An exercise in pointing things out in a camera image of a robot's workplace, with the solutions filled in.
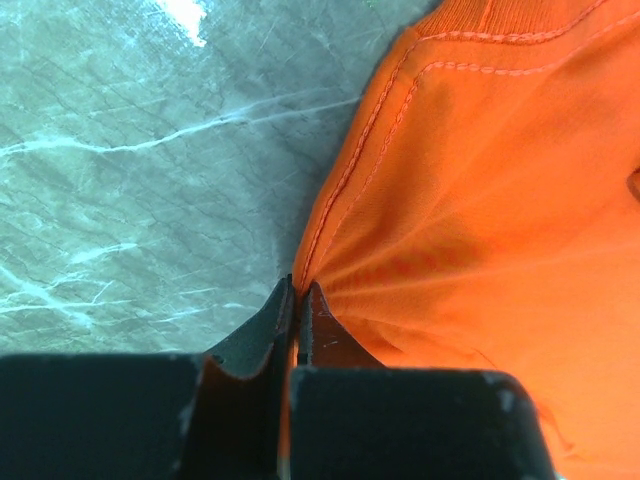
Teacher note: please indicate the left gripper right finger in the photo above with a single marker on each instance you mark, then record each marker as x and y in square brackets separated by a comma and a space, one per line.
[324, 342]

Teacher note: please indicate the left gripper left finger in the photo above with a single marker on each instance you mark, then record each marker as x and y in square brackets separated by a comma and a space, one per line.
[247, 350]

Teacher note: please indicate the orange t shirt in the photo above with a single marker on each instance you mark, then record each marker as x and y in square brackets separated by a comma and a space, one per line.
[484, 213]

